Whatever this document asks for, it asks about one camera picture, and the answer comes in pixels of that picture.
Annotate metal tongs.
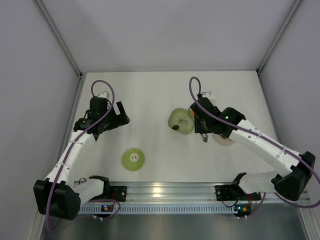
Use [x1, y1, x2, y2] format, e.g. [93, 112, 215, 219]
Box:
[187, 107, 209, 143]

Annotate slotted cable duct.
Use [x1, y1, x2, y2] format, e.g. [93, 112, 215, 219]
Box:
[78, 203, 240, 215]

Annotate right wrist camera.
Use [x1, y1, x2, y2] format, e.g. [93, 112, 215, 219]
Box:
[200, 91, 216, 104]

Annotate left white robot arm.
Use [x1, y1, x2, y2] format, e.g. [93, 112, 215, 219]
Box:
[33, 96, 130, 220]

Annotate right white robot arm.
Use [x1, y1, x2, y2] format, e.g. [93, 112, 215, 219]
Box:
[190, 97, 316, 201]

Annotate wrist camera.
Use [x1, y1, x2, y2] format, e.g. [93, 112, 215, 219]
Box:
[200, 91, 216, 104]
[98, 91, 110, 99]

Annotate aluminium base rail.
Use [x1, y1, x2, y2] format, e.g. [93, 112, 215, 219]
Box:
[71, 181, 310, 203]

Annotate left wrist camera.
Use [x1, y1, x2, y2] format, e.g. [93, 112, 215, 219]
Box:
[98, 91, 110, 99]

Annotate steel bowl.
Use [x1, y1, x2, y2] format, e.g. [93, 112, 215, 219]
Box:
[214, 135, 235, 147]

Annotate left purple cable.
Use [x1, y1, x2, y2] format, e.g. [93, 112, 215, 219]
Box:
[46, 80, 122, 231]

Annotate green round lid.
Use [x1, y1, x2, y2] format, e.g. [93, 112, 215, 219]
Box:
[121, 148, 145, 172]

